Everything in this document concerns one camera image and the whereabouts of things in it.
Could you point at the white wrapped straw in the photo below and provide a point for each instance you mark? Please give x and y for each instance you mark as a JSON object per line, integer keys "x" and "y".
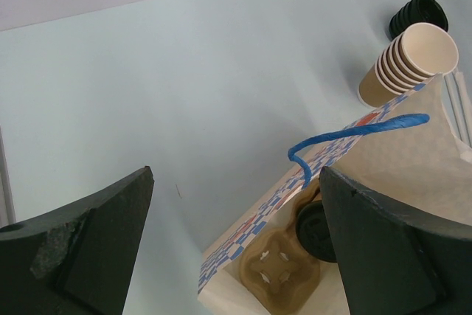
{"x": 455, "y": 107}
{"x": 465, "y": 100}

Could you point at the stack of brown paper cups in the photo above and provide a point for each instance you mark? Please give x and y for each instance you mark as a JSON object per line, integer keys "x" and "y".
{"x": 420, "y": 52}

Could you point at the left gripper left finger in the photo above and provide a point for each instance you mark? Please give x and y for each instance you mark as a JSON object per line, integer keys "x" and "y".
{"x": 79, "y": 258}

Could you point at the black cup lid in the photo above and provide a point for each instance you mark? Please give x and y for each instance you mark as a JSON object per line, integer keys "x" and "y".
{"x": 313, "y": 233}

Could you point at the stack of black lids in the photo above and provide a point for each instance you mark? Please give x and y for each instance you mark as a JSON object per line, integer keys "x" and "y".
{"x": 417, "y": 11}

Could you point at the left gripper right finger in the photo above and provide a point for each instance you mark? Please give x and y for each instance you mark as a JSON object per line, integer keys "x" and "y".
{"x": 394, "y": 258}

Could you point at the blue checkered paper bag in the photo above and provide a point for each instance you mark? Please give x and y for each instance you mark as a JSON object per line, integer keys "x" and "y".
{"x": 425, "y": 166}

